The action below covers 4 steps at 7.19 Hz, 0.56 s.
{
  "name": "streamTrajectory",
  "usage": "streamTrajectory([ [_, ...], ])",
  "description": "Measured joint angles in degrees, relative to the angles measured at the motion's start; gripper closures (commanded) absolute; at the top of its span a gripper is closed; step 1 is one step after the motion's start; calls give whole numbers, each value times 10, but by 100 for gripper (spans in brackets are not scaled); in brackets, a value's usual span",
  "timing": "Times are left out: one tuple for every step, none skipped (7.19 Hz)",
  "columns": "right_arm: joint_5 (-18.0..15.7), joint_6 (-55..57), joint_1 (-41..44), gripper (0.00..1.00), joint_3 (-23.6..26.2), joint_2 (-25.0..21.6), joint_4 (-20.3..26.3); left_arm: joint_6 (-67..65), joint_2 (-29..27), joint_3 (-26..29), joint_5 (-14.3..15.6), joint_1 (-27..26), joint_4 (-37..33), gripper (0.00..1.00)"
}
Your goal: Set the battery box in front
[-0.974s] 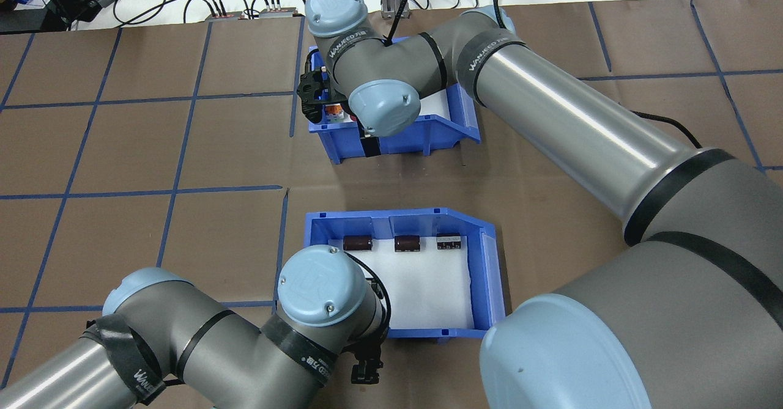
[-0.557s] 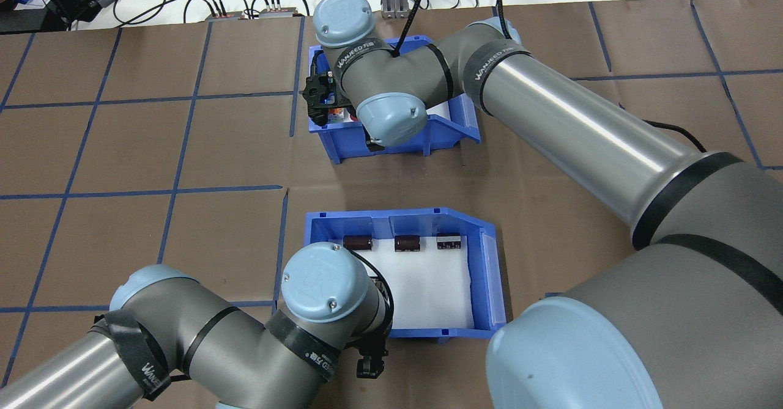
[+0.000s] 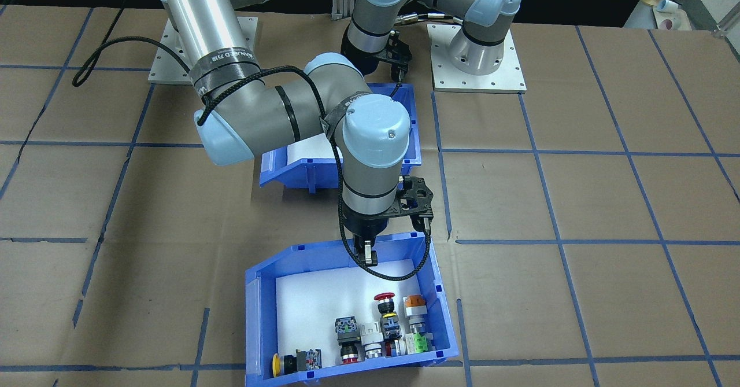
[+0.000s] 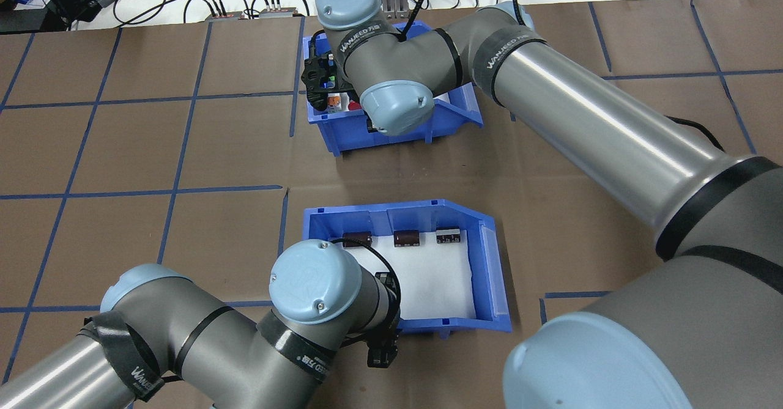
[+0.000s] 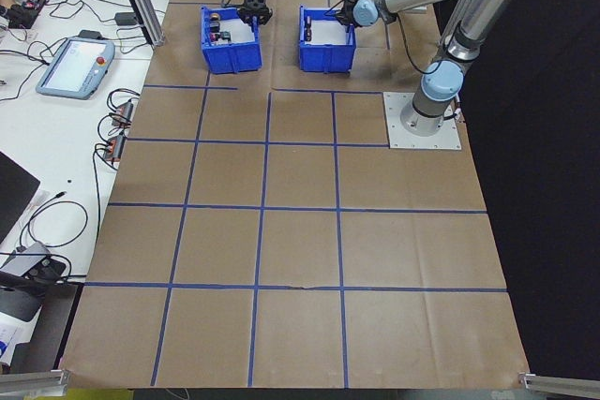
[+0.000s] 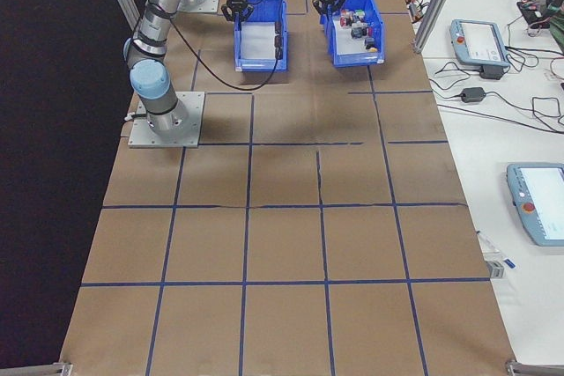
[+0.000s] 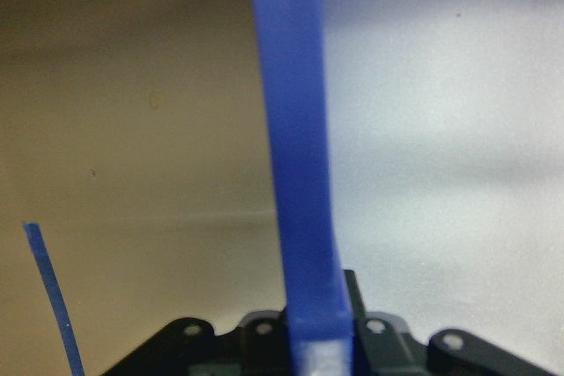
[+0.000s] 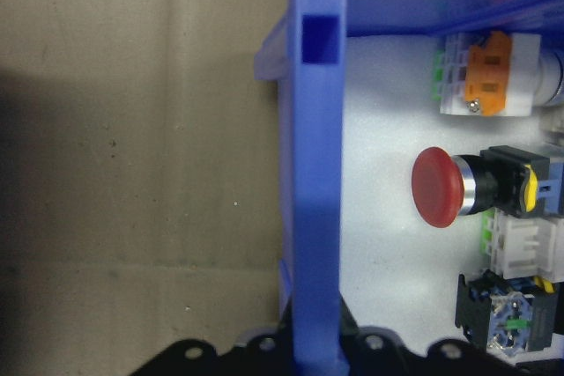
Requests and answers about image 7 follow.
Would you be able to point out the blue plastic battery bin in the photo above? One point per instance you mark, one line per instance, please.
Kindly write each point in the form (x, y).
(295, 129)

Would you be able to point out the white foam bin liner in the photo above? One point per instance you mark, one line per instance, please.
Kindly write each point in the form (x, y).
(440, 129)

